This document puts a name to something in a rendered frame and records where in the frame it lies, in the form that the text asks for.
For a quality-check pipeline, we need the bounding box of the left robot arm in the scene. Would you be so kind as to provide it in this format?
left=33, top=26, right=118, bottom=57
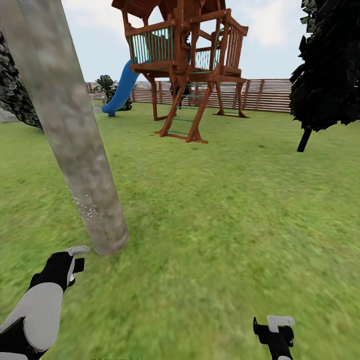
left=0, top=245, right=91, bottom=360

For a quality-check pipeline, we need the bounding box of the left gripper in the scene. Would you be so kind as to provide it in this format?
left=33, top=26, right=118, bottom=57
left=73, top=258, right=85, bottom=274

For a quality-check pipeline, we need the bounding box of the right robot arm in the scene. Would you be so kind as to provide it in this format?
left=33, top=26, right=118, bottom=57
left=253, top=315, right=295, bottom=360

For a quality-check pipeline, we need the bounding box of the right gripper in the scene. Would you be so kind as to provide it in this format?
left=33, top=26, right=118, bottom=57
left=253, top=317, right=294, bottom=348

